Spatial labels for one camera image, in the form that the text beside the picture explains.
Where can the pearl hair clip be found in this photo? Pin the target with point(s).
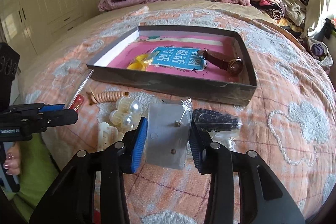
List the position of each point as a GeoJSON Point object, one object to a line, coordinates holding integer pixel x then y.
{"type": "Point", "coordinates": [120, 118]}
{"type": "Point", "coordinates": [128, 106]}

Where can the black sequin hair clip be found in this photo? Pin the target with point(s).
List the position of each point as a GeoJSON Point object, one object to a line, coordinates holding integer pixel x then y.
{"type": "Point", "coordinates": [218, 119]}

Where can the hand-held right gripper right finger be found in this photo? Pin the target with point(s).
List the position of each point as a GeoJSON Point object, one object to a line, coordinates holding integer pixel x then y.
{"type": "Point", "coordinates": [195, 148]}

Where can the clear earring packet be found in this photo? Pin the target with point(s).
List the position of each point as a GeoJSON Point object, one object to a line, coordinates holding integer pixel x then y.
{"type": "Point", "coordinates": [165, 132]}

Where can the clothes on windowsill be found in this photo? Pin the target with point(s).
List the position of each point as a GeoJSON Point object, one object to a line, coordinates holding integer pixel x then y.
{"type": "Point", "coordinates": [329, 26]}

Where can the bag of clothes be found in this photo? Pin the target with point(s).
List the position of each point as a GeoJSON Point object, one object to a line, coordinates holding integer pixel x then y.
{"type": "Point", "coordinates": [319, 50]}

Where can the pile of clothes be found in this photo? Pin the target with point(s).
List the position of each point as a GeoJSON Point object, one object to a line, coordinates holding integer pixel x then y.
{"type": "Point", "coordinates": [275, 3]}

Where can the green garment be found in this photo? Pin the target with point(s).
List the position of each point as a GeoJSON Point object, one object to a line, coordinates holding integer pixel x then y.
{"type": "Point", "coordinates": [35, 166]}

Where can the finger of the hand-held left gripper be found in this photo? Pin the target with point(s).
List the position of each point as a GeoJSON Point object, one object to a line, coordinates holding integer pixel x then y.
{"type": "Point", "coordinates": [52, 107]}
{"type": "Point", "coordinates": [63, 117]}

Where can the person's left hand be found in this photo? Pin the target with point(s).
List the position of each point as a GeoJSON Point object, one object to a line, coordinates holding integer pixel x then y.
{"type": "Point", "coordinates": [12, 161]}

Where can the cream claw hair clip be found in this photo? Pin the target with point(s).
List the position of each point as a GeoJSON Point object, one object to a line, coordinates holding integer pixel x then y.
{"type": "Point", "coordinates": [107, 134]}

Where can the clear packet with red beads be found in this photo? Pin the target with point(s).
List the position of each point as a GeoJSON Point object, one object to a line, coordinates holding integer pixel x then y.
{"type": "Point", "coordinates": [78, 94]}

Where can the cream wardrobe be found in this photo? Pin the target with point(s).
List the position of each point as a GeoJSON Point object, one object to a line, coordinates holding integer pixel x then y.
{"type": "Point", "coordinates": [52, 3]}

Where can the grey cardboard box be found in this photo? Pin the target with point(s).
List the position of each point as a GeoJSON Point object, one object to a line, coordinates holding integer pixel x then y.
{"type": "Point", "coordinates": [170, 85]}

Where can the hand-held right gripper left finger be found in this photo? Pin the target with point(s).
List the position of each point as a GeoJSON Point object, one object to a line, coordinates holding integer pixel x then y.
{"type": "Point", "coordinates": [139, 144]}

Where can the brown wristwatch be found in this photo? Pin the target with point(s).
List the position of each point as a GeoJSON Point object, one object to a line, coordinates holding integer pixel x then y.
{"type": "Point", "coordinates": [218, 61]}

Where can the orange patterned quilt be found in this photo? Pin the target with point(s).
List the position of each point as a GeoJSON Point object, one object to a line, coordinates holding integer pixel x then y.
{"type": "Point", "coordinates": [262, 121]}

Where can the tan bed sheet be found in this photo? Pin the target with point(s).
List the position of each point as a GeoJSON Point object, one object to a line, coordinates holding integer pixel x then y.
{"type": "Point", "coordinates": [189, 5]}

